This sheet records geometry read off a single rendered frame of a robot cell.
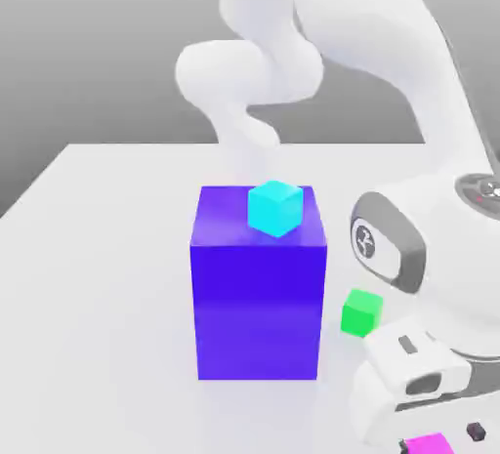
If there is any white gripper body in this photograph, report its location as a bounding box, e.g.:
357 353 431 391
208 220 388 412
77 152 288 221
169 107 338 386
350 359 500 454

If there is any small magenta cube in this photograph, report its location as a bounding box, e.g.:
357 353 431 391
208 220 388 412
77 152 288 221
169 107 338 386
403 433 456 454

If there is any small green cube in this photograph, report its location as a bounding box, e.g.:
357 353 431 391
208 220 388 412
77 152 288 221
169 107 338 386
340 288 385 339

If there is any small cyan cube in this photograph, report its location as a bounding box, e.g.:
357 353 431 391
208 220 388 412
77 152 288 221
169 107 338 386
246 179 305 239

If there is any large blue box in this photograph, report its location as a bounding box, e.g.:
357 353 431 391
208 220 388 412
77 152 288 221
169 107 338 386
188 185 328 382

